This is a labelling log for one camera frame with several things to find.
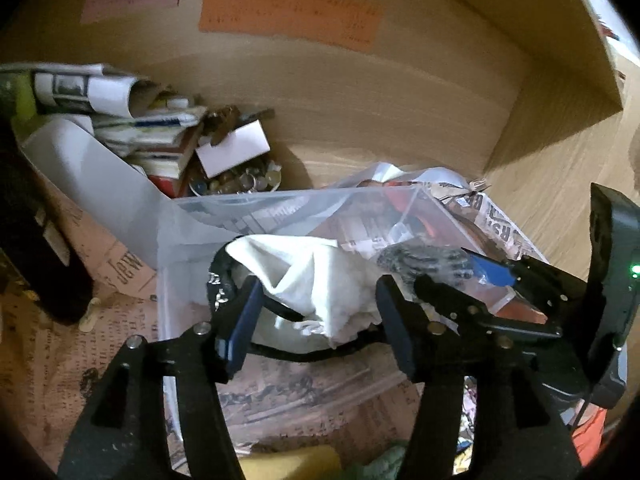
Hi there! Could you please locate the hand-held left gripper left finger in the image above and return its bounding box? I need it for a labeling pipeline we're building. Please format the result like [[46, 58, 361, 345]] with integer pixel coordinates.
[[57, 276, 264, 480]]

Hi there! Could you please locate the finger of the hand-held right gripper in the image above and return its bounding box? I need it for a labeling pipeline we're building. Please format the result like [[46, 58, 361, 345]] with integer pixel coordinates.
[[460, 247, 593, 328], [414, 274, 563, 342]]

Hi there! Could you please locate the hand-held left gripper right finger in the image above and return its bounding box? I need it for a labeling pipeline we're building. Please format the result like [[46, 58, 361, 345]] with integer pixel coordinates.
[[374, 276, 584, 480]]

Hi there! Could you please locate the grey striped knit glove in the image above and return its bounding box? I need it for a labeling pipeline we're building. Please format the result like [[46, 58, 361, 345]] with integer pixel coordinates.
[[376, 244, 473, 293]]

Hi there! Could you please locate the white cloth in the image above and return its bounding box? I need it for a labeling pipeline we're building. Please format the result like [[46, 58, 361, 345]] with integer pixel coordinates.
[[225, 234, 383, 351]]

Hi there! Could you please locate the clear plastic storage box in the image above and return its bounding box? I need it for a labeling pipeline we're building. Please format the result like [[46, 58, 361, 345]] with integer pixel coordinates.
[[156, 182, 551, 471]]

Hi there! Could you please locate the crumpled newspaper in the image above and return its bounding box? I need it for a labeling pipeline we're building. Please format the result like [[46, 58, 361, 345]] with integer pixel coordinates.
[[417, 167, 551, 263]]

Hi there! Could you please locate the green cloth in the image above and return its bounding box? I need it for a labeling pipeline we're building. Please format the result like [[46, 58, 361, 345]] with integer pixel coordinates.
[[345, 441, 408, 480]]

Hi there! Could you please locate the yellow sponge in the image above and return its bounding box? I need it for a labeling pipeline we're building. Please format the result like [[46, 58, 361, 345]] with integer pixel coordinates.
[[240, 442, 343, 480]]

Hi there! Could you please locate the white card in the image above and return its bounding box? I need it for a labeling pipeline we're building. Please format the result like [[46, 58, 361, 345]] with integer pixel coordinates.
[[195, 120, 271, 178]]

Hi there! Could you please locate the stack of small books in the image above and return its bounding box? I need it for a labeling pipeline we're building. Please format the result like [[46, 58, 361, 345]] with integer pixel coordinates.
[[125, 127, 201, 196]]

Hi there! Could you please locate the newspaper sheet lining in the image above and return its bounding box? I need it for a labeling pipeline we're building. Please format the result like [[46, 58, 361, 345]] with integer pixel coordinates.
[[0, 180, 426, 476]]

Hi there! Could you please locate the black bag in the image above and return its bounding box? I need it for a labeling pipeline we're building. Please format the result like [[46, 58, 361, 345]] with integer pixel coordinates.
[[0, 120, 96, 325]]

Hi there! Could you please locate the rolled newspaper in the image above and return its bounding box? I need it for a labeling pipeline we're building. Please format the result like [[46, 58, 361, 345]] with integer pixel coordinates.
[[0, 62, 157, 117]]

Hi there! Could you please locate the orange paper note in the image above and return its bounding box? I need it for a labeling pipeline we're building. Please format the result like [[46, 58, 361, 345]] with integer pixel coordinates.
[[198, 0, 383, 53]]

